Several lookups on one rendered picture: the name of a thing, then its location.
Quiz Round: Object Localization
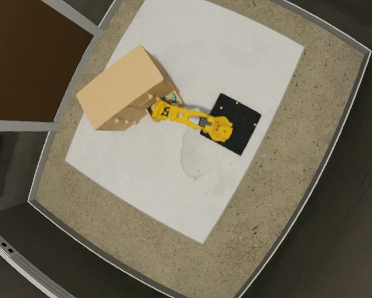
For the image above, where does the tan wooden chest of drawers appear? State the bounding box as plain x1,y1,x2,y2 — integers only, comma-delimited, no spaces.
76,44,180,131

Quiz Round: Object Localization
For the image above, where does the white eraser with green sleeve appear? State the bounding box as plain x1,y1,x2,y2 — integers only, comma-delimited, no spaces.
171,93,177,106

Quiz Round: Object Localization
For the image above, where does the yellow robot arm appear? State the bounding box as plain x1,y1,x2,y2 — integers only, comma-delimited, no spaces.
156,103,232,142

